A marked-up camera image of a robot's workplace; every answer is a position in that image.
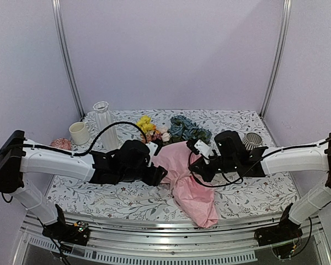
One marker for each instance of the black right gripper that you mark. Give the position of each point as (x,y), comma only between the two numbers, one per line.
(201,170)

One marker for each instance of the cream ceramic mug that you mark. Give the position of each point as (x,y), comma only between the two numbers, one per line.
(79,133)

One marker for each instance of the cream printed ribbon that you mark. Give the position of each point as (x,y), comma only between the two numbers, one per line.
(137,201)

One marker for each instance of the white ribbed ceramic vase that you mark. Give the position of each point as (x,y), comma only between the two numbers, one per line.
(104,118)

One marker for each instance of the right aluminium frame post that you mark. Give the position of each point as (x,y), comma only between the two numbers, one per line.
(284,26)

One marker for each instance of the floral patterned tablecloth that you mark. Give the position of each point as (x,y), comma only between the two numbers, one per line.
(255,196)

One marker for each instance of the aluminium front rail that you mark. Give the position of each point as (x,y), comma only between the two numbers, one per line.
(231,241)

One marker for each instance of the pink flower bouquet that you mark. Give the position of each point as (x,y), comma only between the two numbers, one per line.
(197,201)

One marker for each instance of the aluminium frame post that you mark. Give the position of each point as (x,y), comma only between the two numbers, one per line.
(284,26)
(57,12)

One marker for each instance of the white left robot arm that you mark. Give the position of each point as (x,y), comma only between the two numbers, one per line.
(18,156)

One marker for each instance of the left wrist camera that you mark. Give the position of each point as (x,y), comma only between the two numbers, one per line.
(154,148)

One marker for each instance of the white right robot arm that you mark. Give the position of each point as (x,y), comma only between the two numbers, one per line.
(315,156)

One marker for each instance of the striped black white cup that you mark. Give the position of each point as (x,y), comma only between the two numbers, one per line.
(252,140)

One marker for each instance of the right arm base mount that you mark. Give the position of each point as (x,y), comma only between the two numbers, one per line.
(285,230)

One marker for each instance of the left aluminium frame post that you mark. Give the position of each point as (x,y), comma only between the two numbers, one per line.
(57,12)

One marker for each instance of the pink patterned ball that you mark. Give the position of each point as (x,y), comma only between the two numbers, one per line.
(61,143)

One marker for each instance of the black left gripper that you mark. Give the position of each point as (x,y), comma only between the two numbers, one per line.
(155,177)

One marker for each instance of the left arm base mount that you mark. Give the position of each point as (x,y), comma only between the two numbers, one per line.
(77,233)

